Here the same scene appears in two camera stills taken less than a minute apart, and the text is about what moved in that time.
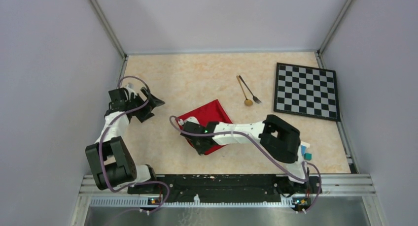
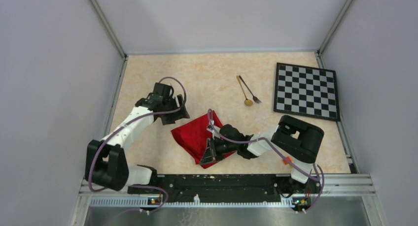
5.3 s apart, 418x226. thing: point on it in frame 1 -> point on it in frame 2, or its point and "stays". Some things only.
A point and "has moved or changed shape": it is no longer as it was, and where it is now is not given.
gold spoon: [248, 102] stays
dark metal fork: [256, 99] stays
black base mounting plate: [301, 189] stays
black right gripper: [200, 150] -> [211, 153]
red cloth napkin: [212, 112] has moved or changed shape
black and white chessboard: [306, 91] stays
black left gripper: [146, 113] -> [176, 115]
